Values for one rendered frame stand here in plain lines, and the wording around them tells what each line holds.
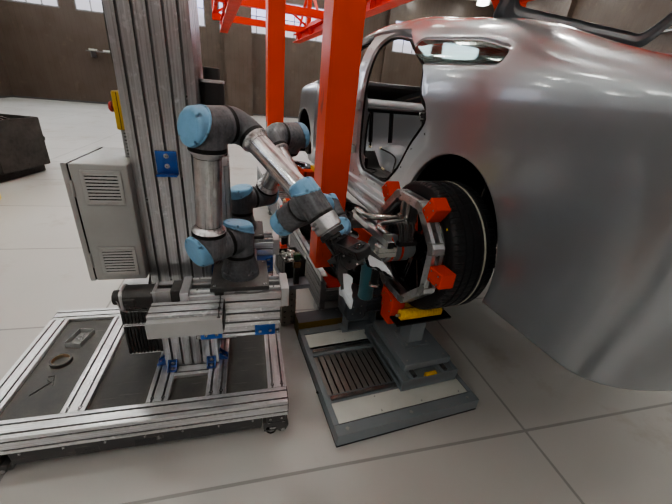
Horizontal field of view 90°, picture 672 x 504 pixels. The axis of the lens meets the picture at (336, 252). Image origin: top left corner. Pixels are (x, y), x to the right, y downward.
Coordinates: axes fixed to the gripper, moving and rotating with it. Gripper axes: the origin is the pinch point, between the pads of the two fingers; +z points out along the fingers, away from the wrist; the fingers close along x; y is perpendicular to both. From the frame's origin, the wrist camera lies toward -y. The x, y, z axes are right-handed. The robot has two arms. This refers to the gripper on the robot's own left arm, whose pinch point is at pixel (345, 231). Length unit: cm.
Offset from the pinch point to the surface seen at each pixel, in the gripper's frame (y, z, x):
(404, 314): 33, 0, 42
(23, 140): -30, 263, -493
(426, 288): 17, -23, 44
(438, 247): -1, -31, 42
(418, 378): 65, 13, 60
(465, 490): 98, -18, 85
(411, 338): 47, 26, 54
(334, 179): -27.8, 8.2, -14.8
